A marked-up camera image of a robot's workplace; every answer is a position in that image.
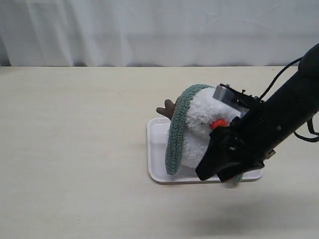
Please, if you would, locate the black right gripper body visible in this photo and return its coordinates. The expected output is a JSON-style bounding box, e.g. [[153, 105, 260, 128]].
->
[[209, 117, 276, 166]]

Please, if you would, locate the white plush snowman toy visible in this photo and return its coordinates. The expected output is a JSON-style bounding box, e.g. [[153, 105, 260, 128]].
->
[[156, 88, 242, 176]]

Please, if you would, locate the green fleece scarf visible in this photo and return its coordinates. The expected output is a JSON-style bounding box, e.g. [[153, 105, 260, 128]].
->
[[164, 84, 244, 187]]

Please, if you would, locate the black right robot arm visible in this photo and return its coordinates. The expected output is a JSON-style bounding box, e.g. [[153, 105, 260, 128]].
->
[[195, 46, 319, 182]]

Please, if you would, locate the white plastic tray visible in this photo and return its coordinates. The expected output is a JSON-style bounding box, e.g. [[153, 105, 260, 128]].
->
[[146, 117, 264, 185]]

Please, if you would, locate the white backdrop curtain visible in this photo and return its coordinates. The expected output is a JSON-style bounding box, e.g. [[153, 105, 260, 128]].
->
[[0, 0, 319, 67]]

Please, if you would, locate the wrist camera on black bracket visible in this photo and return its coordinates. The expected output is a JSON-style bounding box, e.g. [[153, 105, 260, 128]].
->
[[213, 84, 263, 115]]

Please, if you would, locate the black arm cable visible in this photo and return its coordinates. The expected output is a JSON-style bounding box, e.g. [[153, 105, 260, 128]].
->
[[259, 57, 319, 143]]

